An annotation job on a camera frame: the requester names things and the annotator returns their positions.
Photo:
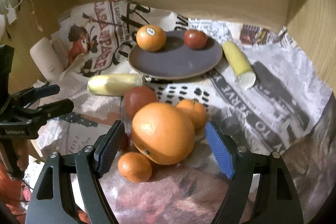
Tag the newspaper print cloth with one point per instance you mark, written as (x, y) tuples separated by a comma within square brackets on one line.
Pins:
[(288, 110)]

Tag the small mandarin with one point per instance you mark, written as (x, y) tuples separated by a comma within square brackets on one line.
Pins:
[(195, 110), (135, 167)]

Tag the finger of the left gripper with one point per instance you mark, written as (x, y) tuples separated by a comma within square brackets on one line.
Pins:
[(45, 112), (33, 94)]

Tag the large orange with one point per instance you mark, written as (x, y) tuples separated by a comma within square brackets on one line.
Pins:
[(163, 133)]

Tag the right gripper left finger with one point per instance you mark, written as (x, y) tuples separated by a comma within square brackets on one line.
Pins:
[(53, 201)]

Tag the dark round plate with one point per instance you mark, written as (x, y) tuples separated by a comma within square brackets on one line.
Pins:
[(176, 61)]

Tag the orange with Dole sticker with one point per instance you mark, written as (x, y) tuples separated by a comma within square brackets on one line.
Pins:
[(151, 38)]

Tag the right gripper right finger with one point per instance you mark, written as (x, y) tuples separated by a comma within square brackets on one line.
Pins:
[(276, 201)]

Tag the small mandarin front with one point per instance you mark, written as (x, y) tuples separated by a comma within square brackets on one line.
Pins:
[(135, 167)]

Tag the yellow banana piece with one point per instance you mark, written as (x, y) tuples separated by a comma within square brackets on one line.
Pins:
[(114, 84), (245, 75)]

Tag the dark red grapes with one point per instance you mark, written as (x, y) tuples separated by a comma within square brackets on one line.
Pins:
[(125, 143)]

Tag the printed canvas tote bag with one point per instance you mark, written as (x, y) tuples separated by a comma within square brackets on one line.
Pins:
[(99, 36)]

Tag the red tomato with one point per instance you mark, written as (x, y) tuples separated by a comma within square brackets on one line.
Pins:
[(195, 39), (136, 98)]

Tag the small mandarin back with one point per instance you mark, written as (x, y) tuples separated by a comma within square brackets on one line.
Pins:
[(195, 110)]

